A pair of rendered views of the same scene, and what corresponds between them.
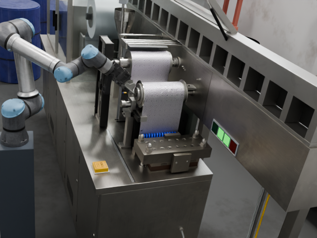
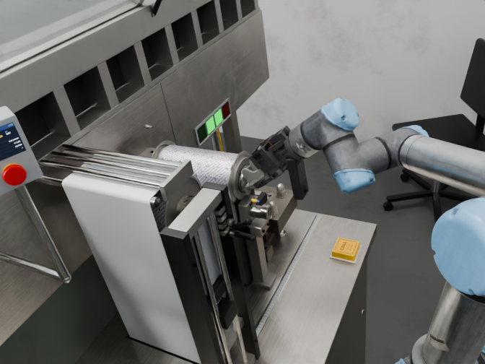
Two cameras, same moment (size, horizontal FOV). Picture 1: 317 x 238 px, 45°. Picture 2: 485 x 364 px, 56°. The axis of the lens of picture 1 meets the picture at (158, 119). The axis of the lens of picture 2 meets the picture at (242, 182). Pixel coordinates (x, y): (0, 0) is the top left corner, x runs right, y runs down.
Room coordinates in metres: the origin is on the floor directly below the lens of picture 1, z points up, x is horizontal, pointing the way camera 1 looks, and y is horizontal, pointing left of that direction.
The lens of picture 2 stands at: (2.44, 0.98, 1.93)
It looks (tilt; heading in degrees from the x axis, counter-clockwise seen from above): 34 degrees down; 237
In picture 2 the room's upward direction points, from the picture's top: 10 degrees counter-clockwise
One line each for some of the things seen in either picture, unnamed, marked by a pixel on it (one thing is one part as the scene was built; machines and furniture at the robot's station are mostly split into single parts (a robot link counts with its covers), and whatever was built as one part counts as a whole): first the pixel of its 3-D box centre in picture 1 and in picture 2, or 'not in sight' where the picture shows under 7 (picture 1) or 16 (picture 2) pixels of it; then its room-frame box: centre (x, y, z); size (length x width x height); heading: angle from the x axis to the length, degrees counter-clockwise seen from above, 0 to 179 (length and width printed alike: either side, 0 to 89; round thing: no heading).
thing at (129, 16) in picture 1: (124, 14); not in sight; (2.58, 0.33, 1.50); 0.14 x 0.14 x 0.06
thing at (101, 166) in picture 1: (100, 166); (346, 249); (1.64, 0.26, 0.91); 0.07 x 0.07 x 0.02; 25
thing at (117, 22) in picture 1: (120, 58); not in sight; (2.58, 0.33, 1.18); 0.14 x 0.14 x 0.57
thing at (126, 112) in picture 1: (127, 123); (259, 243); (1.90, 0.17, 1.05); 0.06 x 0.05 x 0.31; 115
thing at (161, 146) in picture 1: (172, 148); (234, 201); (1.79, -0.10, 1.00); 0.40 x 0.16 x 0.06; 115
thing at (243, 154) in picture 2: (139, 94); (242, 178); (1.89, 0.12, 1.25); 0.15 x 0.01 x 0.15; 25
